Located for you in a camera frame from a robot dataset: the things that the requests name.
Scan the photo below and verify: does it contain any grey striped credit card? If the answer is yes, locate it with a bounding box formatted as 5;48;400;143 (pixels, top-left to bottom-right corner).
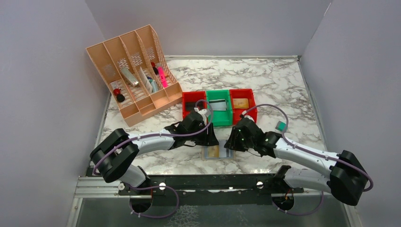
218;140;234;159

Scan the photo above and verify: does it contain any beige card holder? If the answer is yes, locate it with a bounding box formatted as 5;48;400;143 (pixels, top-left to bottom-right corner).
201;140;235;160

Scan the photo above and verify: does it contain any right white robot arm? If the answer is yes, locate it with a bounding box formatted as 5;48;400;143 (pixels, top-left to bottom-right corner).
224;117;368;206

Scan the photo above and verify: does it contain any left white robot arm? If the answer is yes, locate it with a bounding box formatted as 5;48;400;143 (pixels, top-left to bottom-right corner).
90;109;218;188

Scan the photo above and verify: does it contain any black card in bin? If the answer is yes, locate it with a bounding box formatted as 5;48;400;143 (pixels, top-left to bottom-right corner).
183;102;204;112

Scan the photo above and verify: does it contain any grey card in bin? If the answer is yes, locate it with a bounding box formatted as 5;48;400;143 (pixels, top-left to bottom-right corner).
209;99;227;111

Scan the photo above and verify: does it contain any gold card in bin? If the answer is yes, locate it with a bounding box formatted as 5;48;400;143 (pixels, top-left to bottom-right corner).
232;98;249;109

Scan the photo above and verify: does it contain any gold credit card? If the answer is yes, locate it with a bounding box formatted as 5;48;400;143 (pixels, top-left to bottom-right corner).
205;146;219;159

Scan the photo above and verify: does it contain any left red bin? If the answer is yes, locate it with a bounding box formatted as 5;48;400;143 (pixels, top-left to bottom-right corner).
182;91;207;119

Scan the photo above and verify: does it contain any red bin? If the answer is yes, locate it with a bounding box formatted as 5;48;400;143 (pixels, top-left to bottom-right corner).
229;88;256;125
182;91;207;119

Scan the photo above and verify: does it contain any green bin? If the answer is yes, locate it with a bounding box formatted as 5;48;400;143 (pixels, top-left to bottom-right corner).
206;90;233;127

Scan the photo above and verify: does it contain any right red bin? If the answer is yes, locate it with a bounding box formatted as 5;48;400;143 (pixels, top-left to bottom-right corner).
229;88;256;125

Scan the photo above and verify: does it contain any teal eraser block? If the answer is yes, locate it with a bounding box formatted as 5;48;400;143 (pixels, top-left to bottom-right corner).
275;121;288;132

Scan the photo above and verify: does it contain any pink highlighter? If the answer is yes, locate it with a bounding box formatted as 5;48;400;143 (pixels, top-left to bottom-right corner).
157;67;168;88

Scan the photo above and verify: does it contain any silver stapler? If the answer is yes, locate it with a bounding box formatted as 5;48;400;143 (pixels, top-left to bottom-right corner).
120;67;139;87

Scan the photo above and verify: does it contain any red and black stamp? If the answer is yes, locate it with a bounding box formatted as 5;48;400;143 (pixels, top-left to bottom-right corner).
113;88;125;103

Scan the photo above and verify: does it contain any peach desk file organizer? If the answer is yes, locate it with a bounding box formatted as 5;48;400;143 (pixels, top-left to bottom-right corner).
86;25;183;126

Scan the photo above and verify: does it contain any black mounting rail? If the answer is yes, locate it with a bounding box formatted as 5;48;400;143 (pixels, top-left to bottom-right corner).
118;166;304;206

